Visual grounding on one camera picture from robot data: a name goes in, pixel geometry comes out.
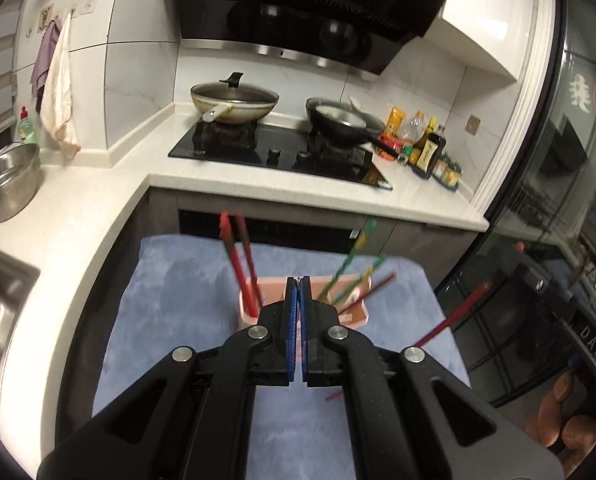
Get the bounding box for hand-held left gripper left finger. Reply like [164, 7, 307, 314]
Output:
[37, 276, 299, 480]

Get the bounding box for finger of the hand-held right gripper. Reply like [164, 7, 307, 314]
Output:
[495, 242, 546, 293]

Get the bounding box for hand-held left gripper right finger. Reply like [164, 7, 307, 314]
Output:
[300, 276, 563, 480]

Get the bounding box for pink perforated utensil basket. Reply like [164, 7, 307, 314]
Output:
[239, 274, 371, 329]

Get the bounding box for dark red chopstick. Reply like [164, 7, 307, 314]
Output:
[349, 273, 397, 312]
[325, 282, 492, 403]
[234, 214, 265, 307]

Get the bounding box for green chopstick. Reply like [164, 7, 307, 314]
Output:
[327, 218, 379, 302]
[337, 256, 387, 307]

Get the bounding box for bright red chopstick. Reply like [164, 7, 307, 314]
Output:
[219, 211, 257, 317]

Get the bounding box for person's right hand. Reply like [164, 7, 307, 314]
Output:
[525, 367, 596, 478]

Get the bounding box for grey base cabinet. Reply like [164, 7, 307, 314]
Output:
[147, 185, 480, 283]

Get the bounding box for white countertop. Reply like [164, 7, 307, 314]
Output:
[0, 102, 489, 461]

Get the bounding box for blue plush mat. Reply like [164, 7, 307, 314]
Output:
[95, 234, 471, 480]

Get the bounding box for small yellow seasoning jars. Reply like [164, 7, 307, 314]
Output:
[435, 156, 463, 192]

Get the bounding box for black framed glass door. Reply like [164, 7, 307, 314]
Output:
[443, 0, 596, 411]

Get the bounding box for dark soy sauce bottle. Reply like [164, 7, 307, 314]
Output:
[410, 117, 447, 181]

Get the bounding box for black glass gas stove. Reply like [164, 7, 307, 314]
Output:
[168, 121, 394, 191]

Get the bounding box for clear bottle with yellow cap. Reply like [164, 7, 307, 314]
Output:
[403, 110, 427, 150]

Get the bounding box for red labelled jar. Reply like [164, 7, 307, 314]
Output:
[379, 132, 403, 162]

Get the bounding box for black frying pan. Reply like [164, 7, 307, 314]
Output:
[305, 96, 401, 159]

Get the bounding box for yellow seasoning packet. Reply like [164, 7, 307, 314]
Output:
[385, 106, 409, 136]

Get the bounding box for beige wok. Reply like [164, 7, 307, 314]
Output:
[190, 87, 280, 126]

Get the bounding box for stainless steel sink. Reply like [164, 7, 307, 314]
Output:
[0, 239, 42, 357]

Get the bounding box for black range hood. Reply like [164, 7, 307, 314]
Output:
[164, 0, 451, 77]

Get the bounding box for stainless steel bowl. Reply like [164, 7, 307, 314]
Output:
[0, 142, 43, 224]

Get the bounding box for cream hanging towel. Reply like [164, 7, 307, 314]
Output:
[39, 12, 83, 159]

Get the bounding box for green dish soap bottle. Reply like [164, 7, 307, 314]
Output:
[17, 105, 40, 145]

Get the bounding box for purple hanging cloth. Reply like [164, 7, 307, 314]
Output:
[30, 20, 62, 99]

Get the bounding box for glass lid with black handle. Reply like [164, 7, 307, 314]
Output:
[192, 72, 279, 106]

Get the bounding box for white wall sockets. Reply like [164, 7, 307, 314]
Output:
[70, 0, 102, 19]

